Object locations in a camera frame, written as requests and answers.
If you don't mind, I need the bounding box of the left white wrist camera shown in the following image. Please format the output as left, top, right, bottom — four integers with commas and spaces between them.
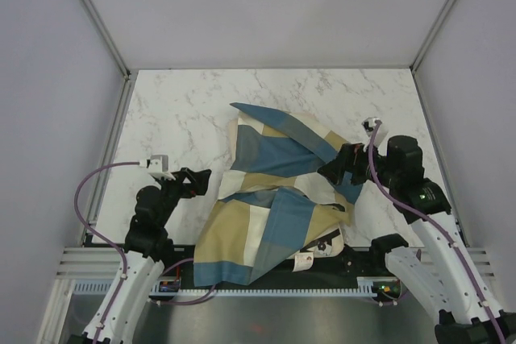
139, 155, 174, 180

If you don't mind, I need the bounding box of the white slotted cable duct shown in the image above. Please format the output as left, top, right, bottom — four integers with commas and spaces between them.
72, 277, 388, 298

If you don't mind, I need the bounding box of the aluminium frame post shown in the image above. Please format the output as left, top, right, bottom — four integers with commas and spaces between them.
410, 0, 485, 75
56, 0, 132, 79

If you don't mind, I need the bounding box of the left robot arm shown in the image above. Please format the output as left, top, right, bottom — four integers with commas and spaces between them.
68, 160, 211, 343

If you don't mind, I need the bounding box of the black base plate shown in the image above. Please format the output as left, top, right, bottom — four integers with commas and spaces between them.
160, 242, 408, 291

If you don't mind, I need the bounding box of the cream bear print pillow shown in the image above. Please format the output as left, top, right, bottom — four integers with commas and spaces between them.
219, 113, 353, 271

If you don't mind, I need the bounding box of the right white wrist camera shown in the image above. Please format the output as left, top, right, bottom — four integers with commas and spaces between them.
362, 117, 389, 147

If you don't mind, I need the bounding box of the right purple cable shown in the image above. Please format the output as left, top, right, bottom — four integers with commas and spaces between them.
368, 120, 505, 344

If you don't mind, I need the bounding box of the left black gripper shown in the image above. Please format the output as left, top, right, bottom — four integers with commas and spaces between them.
156, 168, 210, 226

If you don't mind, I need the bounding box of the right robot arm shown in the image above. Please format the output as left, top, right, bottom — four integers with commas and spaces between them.
318, 135, 515, 343

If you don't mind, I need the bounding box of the blue beige checked pillowcase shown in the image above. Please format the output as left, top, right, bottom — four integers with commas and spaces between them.
193, 102, 361, 287

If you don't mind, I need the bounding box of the left aluminium frame post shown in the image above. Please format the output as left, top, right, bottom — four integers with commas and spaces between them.
56, 0, 132, 79

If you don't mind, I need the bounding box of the right aluminium frame post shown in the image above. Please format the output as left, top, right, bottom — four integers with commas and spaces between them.
410, 0, 485, 75

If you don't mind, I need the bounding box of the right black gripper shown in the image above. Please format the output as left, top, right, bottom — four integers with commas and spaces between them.
317, 140, 399, 189

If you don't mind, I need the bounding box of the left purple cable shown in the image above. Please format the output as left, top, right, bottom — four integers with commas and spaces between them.
74, 161, 218, 344

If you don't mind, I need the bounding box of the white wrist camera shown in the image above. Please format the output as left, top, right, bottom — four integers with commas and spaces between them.
139, 155, 174, 180
362, 117, 389, 147

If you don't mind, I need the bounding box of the purple cable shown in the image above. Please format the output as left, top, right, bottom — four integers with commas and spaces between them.
368, 120, 505, 344
74, 161, 218, 344

